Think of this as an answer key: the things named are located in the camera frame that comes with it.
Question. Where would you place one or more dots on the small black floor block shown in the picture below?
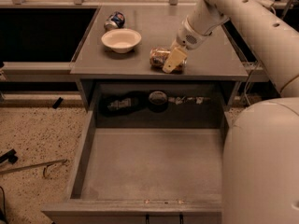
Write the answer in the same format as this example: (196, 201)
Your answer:
(57, 103)

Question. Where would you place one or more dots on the grey cabinet with top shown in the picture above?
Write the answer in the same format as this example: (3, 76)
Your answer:
(126, 82)

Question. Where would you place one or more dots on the black bracket on floor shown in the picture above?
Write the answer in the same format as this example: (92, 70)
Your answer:
(10, 156)

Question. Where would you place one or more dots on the crushed orange soda can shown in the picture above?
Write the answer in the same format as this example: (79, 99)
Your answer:
(158, 56)

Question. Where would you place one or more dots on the open grey top drawer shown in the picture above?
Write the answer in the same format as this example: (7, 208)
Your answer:
(144, 176)

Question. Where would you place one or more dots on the grey rail beam left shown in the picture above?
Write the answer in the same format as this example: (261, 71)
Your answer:
(36, 72)

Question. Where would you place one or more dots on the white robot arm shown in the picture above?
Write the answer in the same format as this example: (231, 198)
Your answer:
(260, 167)

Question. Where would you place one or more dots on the grey rail beam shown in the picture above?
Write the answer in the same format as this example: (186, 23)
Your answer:
(36, 72)
(256, 72)

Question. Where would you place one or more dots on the blue soda can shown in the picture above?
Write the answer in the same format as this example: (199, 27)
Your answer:
(115, 21)

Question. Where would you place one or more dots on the grey rail beam right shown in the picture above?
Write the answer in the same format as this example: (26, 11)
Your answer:
(256, 72)

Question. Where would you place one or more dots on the white paper bowl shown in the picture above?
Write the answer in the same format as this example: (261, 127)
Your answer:
(121, 40)

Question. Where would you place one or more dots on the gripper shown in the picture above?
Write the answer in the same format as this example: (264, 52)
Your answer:
(188, 35)

